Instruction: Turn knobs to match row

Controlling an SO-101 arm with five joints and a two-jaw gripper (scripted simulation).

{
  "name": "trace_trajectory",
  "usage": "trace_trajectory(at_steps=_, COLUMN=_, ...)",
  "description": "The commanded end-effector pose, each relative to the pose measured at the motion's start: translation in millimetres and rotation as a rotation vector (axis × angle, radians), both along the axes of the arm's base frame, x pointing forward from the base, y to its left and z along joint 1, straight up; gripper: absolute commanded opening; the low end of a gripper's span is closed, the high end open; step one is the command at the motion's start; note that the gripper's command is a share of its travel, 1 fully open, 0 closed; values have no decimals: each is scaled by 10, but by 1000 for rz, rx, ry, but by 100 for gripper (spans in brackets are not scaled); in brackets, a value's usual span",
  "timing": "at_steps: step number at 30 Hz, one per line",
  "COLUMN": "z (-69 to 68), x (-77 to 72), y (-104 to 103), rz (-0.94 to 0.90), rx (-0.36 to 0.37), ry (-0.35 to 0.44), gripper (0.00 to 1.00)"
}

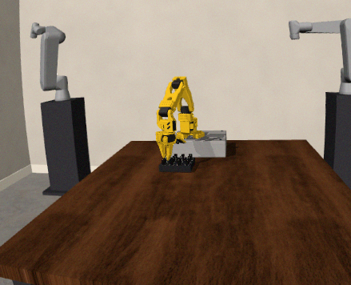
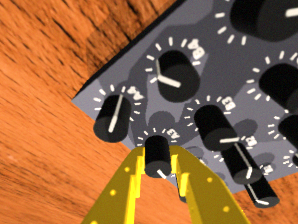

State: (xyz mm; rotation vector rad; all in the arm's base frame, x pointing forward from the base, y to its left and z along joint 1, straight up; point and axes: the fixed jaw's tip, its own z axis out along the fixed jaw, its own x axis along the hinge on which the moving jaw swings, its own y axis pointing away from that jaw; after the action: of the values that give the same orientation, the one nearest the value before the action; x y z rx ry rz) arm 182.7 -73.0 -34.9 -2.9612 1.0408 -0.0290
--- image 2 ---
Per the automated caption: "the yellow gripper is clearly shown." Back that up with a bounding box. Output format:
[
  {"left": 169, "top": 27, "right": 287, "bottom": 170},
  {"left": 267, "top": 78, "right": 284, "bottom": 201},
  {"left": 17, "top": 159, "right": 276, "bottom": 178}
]
[{"left": 80, "top": 145, "right": 251, "bottom": 224}]

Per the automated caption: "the black knob box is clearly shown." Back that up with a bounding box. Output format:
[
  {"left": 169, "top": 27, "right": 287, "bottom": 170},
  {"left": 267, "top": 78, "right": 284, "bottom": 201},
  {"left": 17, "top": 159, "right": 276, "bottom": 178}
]
[{"left": 71, "top": 0, "right": 298, "bottom": 209}]

